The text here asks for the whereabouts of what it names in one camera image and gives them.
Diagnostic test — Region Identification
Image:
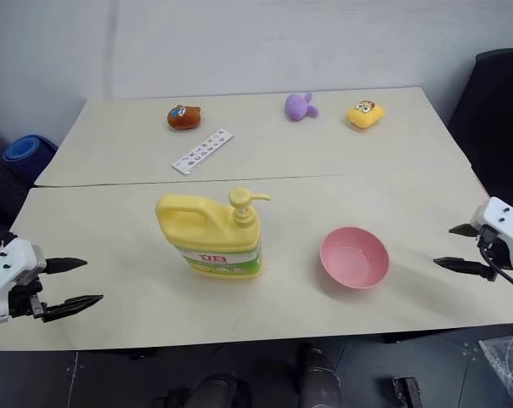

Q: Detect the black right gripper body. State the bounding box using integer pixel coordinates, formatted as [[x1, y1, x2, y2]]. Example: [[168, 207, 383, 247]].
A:
[[476, 225, 513, 272]]

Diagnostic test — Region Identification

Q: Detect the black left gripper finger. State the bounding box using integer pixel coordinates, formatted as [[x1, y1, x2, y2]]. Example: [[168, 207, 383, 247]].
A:
[[41, 294, 104, 324], [42, 257, 89, 278]]

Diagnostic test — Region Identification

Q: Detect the white printed card strip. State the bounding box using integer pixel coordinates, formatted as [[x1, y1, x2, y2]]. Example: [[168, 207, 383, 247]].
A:
[[170, 128, 234, 176]]

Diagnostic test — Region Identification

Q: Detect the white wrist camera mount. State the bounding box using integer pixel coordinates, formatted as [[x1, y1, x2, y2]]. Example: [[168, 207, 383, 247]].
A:
[[0, 238, 48, 326], [470, 195, 513, 274]]

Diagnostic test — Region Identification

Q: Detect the clear plastic bag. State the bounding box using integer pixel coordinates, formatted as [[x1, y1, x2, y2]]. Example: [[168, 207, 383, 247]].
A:
[[478, 321, 513, 405]]

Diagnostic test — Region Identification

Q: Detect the black office chair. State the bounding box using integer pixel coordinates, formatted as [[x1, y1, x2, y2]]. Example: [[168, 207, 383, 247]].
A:
[[446, 48, 513, 206]]

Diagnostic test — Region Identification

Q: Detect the blue rolled mat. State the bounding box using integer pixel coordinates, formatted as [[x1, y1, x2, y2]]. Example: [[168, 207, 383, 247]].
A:
[[2, 133, 59, 172]]

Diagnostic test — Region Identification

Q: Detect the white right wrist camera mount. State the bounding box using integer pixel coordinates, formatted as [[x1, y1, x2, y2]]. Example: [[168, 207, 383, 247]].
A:
[[470, 195, 513, 274]]

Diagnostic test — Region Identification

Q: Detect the yellow plush toy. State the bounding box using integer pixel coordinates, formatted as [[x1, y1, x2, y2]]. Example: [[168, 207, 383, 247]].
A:
[[345, 99, 386, 132]]

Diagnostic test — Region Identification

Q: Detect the pink bowl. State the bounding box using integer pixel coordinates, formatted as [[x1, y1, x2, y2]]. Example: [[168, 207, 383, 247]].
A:
[[319, 226, 391, 292]]

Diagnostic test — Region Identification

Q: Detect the dark chair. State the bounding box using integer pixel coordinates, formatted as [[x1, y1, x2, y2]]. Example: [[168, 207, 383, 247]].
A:
[[0, 121, 33, 233]]

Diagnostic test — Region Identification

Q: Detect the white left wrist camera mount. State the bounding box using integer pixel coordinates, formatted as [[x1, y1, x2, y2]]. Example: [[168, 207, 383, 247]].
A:
[[0, 238, 48, 326]]

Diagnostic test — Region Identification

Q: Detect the black box-shaped device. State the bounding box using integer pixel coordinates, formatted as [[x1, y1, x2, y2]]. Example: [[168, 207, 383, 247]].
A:
[[391, 375, 424, 408]]

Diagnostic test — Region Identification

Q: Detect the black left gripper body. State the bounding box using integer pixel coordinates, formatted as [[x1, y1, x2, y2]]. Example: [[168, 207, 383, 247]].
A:
[[8, 276, 46, 320]]

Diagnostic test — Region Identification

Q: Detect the brown plush toy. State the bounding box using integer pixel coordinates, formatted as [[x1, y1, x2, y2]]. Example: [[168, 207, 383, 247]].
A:
[[166, 104, 203, 131]]

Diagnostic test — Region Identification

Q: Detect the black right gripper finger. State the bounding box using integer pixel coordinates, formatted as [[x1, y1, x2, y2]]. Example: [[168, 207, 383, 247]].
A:
[[432, 256, 498, 283], [448, 222, 482, 240]]

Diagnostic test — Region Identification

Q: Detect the purple plush toy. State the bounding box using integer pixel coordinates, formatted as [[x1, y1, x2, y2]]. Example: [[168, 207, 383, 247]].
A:
[[285, 91, 320, 123]]

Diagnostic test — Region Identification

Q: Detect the yellow detergent pump bottle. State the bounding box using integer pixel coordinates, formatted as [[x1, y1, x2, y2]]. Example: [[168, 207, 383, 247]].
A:
[[155, 187, 272, 281]]

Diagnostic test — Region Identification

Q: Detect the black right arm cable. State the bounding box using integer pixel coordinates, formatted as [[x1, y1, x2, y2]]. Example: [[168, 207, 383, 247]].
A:
[[476, 237, 513, 299]]

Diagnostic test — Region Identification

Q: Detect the large dark rounded shape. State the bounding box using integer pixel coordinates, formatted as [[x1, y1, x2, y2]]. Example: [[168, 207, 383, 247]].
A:
[[296, 341, 343, 408]]

